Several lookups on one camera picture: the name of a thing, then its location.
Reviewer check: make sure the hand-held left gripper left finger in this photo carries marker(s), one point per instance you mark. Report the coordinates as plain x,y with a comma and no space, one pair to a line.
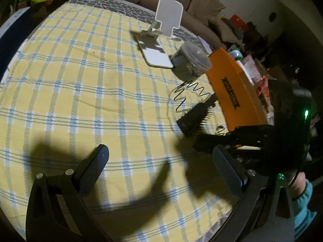
93,171

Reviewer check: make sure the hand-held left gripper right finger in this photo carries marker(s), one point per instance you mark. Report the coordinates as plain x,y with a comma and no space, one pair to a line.
227,171

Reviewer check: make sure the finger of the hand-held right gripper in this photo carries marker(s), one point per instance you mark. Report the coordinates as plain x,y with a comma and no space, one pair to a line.
252,133
214,141

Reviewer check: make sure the black hairbrush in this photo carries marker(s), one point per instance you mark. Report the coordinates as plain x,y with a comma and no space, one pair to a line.
194,119

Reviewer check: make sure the orange cardboard box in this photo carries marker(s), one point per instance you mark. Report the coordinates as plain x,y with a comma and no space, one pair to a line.
234,85

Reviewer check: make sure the clear plastic jar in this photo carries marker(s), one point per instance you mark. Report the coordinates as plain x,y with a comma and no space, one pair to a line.
189,63

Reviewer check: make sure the white phone stand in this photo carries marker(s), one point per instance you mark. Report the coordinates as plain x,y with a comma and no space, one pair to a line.
167,13

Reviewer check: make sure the pile of assorted packets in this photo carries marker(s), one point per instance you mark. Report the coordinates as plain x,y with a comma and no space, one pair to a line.
262,73

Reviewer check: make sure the yellow plaid tablecloth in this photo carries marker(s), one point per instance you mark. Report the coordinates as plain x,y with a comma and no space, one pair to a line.
88,93

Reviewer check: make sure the pastel round container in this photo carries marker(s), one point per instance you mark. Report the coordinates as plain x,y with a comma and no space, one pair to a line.
237,54

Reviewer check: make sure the red cardboard box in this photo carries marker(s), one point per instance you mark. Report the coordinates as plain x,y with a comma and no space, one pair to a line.
236,21

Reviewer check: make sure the blue and white box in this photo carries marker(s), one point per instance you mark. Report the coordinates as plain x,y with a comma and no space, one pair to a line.
12,27

